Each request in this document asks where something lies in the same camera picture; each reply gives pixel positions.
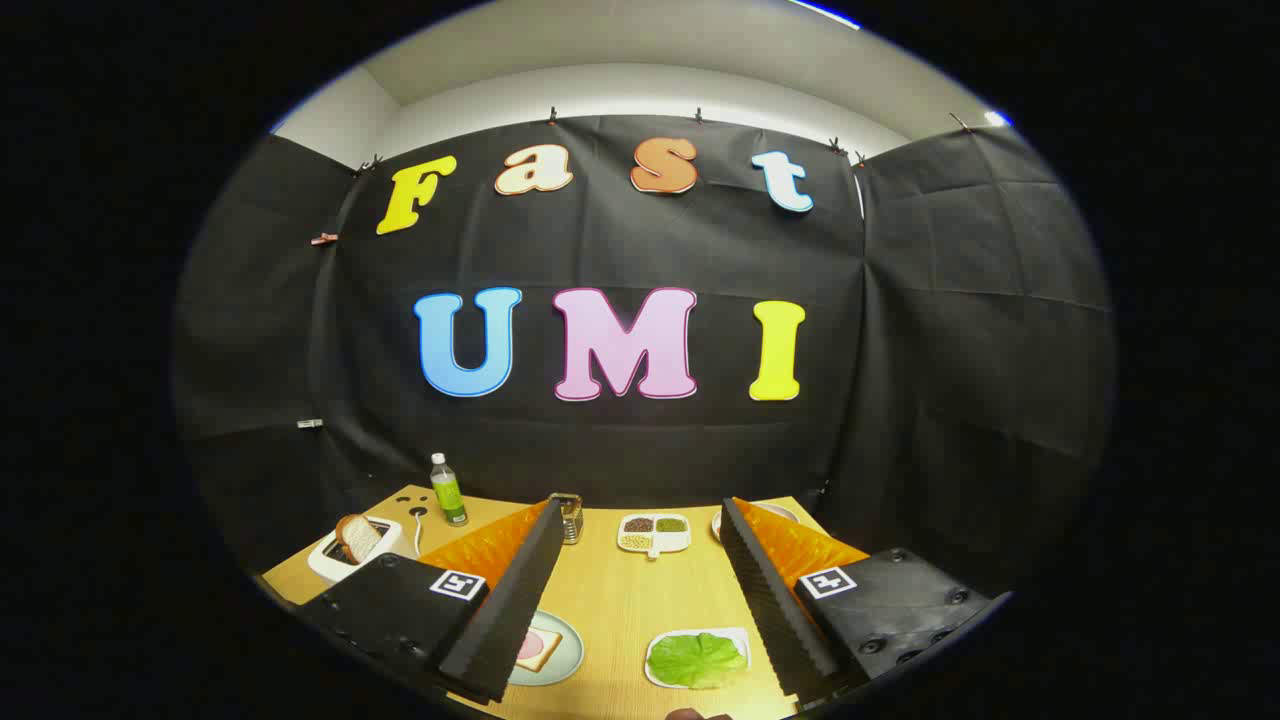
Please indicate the round white plate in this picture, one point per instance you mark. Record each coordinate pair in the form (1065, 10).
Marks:
(783, 512)

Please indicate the white bread slice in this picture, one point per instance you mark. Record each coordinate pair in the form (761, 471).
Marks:
(550, 650)

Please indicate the pink ham slice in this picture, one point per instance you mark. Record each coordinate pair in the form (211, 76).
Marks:
(528, 645)

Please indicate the black backdrop cloth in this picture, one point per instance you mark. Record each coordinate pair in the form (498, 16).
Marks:
(600, 250)

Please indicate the white divided dish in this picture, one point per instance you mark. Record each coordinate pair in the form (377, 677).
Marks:
(654, 546)

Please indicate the pile of green beans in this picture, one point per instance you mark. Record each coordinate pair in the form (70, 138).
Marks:
(671, 525)

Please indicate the green lettuce leaf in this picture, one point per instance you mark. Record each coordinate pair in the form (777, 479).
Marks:
(697, 660)

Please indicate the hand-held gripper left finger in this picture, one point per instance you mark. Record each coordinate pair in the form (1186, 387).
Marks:
(520, 590)

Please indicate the round pale green plate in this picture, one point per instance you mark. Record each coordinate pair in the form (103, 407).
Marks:
(571, 650)

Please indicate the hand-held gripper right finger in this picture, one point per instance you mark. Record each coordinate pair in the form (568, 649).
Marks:
(765, 590)

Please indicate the white toaster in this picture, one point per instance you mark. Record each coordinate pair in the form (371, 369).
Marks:
(325, 566)

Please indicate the pile of yellow beans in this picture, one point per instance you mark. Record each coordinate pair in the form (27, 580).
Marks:
(637, 542)

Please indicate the clear bottle with green label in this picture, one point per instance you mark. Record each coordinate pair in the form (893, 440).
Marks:
(449, 497)

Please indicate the pile of dark beans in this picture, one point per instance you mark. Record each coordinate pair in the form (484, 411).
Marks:
(639, 525)

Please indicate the toasted bread slice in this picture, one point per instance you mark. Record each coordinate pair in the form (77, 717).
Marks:
(358, 538)

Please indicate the square white plate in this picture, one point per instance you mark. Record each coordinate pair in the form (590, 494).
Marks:
(742, 636)

